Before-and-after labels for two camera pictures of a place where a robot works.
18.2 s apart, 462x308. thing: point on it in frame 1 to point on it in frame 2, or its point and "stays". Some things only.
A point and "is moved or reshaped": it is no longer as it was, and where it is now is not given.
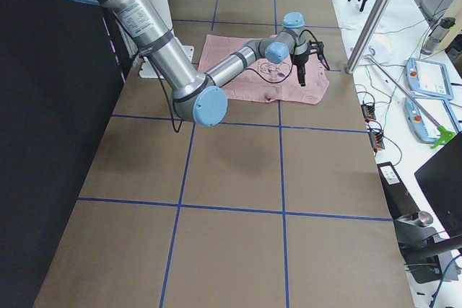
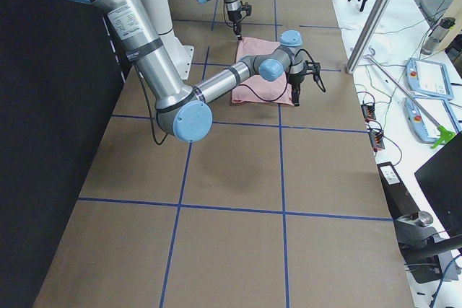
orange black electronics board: x=368 y=110 stays
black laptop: x=439 y=179 stays
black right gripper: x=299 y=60 to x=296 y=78
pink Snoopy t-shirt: x=266 y=79 is moved or reshaped
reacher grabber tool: x=445 y=133 stays
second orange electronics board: x=376 y=135 stays
